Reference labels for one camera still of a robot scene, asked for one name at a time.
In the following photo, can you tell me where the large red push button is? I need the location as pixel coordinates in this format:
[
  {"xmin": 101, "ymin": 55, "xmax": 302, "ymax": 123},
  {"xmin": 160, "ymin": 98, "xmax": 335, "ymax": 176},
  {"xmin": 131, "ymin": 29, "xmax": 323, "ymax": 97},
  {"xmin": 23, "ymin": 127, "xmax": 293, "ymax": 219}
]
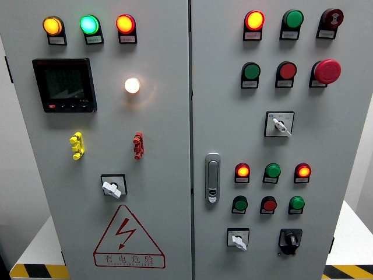
[{"xmin": 276, "ymin": 61, "xmax": 298, "ymax": 81}]

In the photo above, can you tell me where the turn switch slim white handle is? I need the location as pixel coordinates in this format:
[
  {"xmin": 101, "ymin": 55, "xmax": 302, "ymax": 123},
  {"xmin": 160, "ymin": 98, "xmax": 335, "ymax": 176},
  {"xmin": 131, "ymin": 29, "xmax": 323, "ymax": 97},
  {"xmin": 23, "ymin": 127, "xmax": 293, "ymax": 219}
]
[{"xmin": 263, "ymin": 110, "xmax": 295, "ymax": 138}]

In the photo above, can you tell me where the small turn switch white handle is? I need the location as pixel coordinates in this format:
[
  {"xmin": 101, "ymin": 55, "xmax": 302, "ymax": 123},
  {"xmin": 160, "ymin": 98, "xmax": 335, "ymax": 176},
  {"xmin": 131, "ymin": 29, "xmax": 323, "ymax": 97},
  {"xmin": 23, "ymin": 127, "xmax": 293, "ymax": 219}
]
[{"xmin": 226, "ymin": 227, "xmax": 251, "ymax": 252}]

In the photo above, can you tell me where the red warning triangle sticker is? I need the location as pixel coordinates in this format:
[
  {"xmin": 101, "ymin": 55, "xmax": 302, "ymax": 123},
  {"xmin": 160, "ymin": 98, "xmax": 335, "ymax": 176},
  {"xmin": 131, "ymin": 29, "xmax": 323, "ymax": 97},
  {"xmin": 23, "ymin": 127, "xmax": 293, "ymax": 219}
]
[{"xmin": 93, "ymin": 204, "xmax": 167, "ymax": 270}]

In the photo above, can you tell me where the black yellow striped tape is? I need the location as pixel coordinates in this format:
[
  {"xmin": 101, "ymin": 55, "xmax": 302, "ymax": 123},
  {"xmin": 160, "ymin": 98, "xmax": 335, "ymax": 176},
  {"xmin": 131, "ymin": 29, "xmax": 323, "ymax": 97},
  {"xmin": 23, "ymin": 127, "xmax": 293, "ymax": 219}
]
[
  {"xmin": 9, "ymin": 263, "xmax": 71, "ymax": 280},
  {"xmin": 321, "ymin": 264, "xmax": 373, "ymax": 280}
]

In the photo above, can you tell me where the large red stop button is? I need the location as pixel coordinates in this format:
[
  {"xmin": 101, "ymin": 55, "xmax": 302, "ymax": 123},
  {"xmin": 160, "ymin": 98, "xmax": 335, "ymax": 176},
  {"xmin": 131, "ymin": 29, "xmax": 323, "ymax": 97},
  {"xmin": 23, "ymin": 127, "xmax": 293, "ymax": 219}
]
[{"xmin": 312, "ymin": 58, "xmax": 342, "ymax": 85}]

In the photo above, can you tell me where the dark red buzzer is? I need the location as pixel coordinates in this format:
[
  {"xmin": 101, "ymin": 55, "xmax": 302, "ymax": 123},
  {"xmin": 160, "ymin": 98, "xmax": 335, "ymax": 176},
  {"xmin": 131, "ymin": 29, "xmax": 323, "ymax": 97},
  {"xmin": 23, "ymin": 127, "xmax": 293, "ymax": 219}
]
[{"xmin": 320, "ymin": 8, "xmax": 345, "ymax": 31}]

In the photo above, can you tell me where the small red handle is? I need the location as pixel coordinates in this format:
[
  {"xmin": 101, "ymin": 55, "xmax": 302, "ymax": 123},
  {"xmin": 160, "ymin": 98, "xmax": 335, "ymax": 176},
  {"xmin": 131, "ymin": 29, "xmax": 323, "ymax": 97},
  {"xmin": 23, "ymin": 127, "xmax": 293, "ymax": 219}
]
[{"xmin": 132, "ymin": 131, "xmax": 145, "ymax": 160}]

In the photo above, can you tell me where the turn switch wide white handle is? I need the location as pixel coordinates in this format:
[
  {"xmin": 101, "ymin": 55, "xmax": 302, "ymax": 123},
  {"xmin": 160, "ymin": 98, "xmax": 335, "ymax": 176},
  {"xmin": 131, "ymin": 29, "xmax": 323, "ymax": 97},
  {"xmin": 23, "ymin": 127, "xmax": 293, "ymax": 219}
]
[{"xmin": 100, "ymin": 173, "xmax": 128, "ymax": 201}]

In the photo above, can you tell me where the small green round lamp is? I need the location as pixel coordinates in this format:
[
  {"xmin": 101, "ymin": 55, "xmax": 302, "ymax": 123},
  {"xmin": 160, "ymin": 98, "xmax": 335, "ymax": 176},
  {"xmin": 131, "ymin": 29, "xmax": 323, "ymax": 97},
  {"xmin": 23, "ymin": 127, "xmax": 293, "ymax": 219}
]
[
  {"xmin": 263, "ymin": 162, "xmax": 282, "ymax": 179},
  {"xmin": 288, "ymin": 195, "xmax": 306, "ymax": 211}
]

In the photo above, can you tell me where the large green round lamp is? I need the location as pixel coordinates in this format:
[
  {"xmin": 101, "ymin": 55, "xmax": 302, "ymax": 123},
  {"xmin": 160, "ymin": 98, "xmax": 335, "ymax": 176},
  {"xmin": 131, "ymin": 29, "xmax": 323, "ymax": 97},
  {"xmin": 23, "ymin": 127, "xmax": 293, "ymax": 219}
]
[{"xmin": 281, "ymin": 9, "xmax": 305, "ymax": 30}]

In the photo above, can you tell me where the yellow round lamp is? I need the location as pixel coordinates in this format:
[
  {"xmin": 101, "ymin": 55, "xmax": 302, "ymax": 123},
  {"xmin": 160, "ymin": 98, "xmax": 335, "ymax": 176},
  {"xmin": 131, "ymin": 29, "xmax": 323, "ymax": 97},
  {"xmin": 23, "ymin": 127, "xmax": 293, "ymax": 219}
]
[{"xmin": 42, "ymin": 15, "xmax": 65, "ymax": 37}]

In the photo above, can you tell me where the small red push button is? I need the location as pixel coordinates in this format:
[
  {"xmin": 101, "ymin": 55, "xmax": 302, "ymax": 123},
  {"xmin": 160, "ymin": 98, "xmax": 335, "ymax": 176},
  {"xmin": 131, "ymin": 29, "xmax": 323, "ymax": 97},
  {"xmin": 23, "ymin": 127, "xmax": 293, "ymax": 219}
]
[{"xmin": 260, "ymin": 195, "xmax": 278, "ymax": 212}]

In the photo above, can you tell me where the bright green round lamp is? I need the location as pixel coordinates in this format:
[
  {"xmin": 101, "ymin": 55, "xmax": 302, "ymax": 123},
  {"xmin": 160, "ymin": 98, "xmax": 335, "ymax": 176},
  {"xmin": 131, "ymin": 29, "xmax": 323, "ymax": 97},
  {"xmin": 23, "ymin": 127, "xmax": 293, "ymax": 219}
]
[{"xmin": 79, "ymin": 14, "xmax": 101, "ymax": 36}]

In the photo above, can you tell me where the black display meter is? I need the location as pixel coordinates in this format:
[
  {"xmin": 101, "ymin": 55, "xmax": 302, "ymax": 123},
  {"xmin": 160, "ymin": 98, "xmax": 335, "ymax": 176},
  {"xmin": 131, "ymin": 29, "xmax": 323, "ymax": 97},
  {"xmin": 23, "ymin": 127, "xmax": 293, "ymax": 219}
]
[{"xmin": 31, "ymin": 57, "xmax": 98, "ymax": 114}]

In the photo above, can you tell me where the large green push button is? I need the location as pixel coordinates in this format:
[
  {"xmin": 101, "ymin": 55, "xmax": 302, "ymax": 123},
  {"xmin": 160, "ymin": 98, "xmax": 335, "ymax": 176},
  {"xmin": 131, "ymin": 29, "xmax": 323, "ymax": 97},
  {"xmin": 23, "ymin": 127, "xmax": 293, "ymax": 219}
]
[{"xmin": 241, "ymin": 61, "xmax": 262, "ymax": 81}]

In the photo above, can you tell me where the large red round lamp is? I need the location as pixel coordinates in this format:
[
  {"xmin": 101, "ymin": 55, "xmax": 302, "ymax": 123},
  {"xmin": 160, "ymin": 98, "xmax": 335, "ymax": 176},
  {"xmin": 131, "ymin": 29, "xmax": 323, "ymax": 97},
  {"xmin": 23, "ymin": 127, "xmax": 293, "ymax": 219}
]
[
  {"xmin": 244, "ymin": 10, "xmax": 266, "ymax": 32},
  {"xmin": 115, "ymin": 13, "xmax": 137, "ymax": 36}
]

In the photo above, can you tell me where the black knob turn switch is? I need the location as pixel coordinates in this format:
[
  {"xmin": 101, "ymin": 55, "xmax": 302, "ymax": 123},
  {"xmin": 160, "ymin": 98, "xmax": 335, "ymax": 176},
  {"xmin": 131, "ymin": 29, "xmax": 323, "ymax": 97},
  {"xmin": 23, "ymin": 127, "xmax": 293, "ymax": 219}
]
[{"xmin": 277, "ymin": 227, "xmax": 304, "ymax": 257}]

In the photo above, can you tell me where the small yellow handle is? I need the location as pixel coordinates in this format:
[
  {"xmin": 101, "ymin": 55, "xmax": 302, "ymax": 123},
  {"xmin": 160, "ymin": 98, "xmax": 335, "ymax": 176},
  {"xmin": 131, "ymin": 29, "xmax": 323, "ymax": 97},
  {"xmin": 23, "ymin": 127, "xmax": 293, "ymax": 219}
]
[{"xmin": 69, "ymin": 131, "xmax": 86, "ymax": 161}]

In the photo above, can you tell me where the pale grey cabinet door with lock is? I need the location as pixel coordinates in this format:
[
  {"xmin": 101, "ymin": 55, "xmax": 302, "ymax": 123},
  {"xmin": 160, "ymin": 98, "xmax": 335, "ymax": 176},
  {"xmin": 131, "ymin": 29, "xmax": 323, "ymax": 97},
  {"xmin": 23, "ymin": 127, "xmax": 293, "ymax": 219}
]
[{"xmin": 189, "ymin": 0, "xmax": 373, "ymax": 280}]

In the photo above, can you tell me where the small green push button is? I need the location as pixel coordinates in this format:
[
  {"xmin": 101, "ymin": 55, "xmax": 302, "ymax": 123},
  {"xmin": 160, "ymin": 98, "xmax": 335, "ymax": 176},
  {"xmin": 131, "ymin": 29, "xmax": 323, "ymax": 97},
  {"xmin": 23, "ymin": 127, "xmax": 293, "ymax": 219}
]
[{"xmin": 231, "ymin": 195, "xmax": 249, "ymax": 211}]

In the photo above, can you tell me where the silver door lock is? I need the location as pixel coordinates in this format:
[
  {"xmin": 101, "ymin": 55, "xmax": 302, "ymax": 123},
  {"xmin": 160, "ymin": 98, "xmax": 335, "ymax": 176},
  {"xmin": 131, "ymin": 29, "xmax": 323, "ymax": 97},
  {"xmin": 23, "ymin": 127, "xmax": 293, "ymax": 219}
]
[{"xmin": 204, "ymin": 152, "xmax": 221, "ymax": 204}]

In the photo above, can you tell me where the small red round lamp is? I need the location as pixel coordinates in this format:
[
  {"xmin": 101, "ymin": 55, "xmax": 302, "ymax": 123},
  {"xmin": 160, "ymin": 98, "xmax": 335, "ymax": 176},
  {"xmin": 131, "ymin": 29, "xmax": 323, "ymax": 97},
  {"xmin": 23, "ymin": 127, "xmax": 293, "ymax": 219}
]
[
  {"xmin": 234, "ymin": 162, "xmax": 251, "ymax": 179},
  {"xmin": 294, "ymin": 162, "xmax": 312, "ymax": 179}
]

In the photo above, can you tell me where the white round lamp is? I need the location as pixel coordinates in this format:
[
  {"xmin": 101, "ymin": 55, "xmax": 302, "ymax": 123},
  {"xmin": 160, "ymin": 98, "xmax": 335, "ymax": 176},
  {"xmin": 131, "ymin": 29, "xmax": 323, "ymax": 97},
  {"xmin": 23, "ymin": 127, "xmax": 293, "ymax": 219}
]
[{"xmin": 124, "ymin": 76, "xmax": 141, "ymax": 95}]

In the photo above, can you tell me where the pale grey cabinet door with display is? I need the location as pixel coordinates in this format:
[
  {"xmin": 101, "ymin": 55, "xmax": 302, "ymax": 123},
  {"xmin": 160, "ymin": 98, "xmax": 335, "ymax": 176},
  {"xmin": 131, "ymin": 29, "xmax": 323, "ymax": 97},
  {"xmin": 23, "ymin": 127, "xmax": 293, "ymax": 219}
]
[{"xmin": 0, "ymin": 0, "xmax": 193, "ymax": 280}]

